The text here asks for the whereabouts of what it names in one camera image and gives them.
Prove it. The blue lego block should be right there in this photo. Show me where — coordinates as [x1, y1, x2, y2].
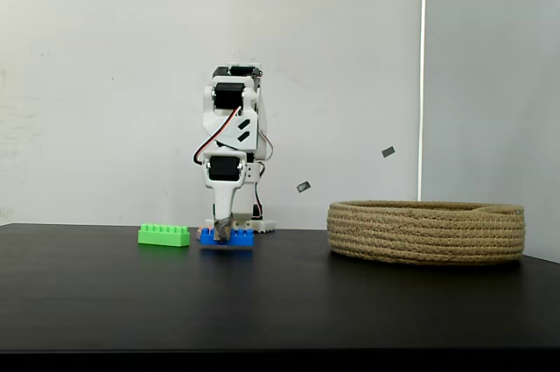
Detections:
[199, 227, 256, 248]

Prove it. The green lego block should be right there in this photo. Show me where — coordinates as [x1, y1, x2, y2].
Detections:
[137, 222, 192, 248]

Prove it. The white vertical corner trim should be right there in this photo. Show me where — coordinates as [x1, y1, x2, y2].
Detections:
[416, 0, 428, 202]

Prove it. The red black servo cable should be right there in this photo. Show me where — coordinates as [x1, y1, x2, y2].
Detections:
[254, 133, 276, 221]
[192, 104, 244, 167]

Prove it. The woven rope basket tray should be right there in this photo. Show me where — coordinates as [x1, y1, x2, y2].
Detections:
[326, 200, 526, 265]

